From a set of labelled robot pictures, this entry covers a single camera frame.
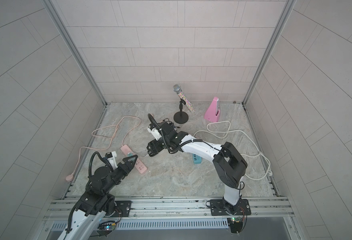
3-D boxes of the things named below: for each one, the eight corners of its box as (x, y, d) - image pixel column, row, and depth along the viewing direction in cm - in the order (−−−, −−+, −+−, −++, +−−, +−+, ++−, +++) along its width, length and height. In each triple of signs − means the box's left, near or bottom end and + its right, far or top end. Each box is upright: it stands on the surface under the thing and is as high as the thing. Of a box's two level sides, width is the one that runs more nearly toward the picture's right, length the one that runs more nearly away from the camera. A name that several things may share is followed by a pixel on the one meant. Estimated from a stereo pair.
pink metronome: (212, 125, 106) (217, 108, 92) (204, 118, 109) (208, 101, 95) (219, 119, 109) (225, 102, 95) (211, 113, 113) (215, 96, 99)
